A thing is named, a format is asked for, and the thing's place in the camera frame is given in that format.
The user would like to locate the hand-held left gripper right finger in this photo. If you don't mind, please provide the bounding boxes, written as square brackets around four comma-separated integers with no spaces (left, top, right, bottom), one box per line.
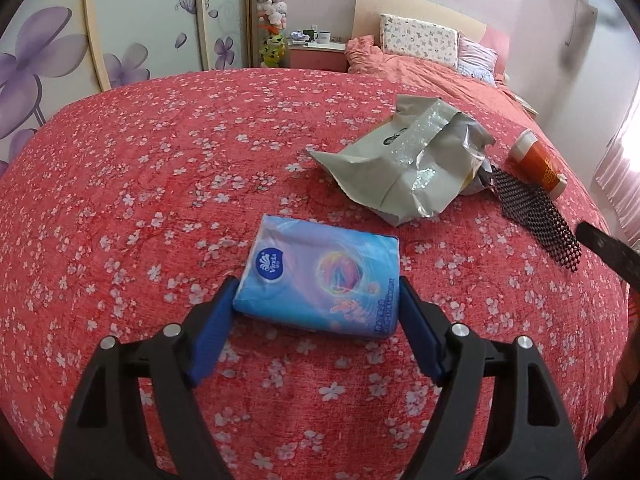
[396,276,584,480]

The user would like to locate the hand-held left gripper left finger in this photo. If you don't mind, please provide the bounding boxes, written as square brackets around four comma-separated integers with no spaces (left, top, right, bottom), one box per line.
[54,276,241,480]

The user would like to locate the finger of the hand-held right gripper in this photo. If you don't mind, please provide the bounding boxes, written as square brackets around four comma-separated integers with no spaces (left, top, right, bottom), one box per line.
[574,220,640,293]

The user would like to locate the black mesh strip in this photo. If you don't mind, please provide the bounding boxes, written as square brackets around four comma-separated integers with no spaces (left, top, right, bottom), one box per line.
[480,164,583,273]

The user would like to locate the orange bottle with white cap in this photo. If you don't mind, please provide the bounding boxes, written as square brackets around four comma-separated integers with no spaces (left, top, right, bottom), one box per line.
[504,129,568,197]

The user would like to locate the blue tissue pack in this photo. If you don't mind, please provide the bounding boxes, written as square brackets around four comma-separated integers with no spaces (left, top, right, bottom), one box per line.
[232,214,401,340]

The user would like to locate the grey plastic mailer bag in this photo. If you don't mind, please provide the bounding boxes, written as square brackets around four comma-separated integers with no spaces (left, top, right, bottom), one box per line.
[306,94,497,228]

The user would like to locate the pink curtain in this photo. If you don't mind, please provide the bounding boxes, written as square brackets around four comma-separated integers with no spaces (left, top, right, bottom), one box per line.
[592,130,640,246]

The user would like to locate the red floral table cloth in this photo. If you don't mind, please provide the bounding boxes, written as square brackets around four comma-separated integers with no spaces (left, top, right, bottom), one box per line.
[0,66,631,480]

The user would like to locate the pink striped pillow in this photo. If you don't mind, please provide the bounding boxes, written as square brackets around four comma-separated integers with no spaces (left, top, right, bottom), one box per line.
[457,36,498,85]

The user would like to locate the pink duvet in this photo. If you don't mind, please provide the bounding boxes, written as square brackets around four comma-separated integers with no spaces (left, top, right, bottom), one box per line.
[345,35,538,121]

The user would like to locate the white floral pillow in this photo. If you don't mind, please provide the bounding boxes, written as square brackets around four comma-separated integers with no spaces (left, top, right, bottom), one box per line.
[380,13,460,71]

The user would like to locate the pink nightstand with mugs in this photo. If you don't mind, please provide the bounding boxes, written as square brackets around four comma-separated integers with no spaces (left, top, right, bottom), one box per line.
[287,40,348,72]

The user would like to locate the beige and pink headboard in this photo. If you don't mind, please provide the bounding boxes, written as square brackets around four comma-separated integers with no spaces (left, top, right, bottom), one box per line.
[352,0,511,73]

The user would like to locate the clear tube of plush toys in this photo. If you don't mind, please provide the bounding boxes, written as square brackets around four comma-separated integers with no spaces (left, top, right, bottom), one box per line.
[254,0,291,68]

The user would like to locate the wardrobe with purple flower print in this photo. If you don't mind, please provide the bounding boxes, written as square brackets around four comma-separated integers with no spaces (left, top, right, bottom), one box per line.
[0,0,256,166]

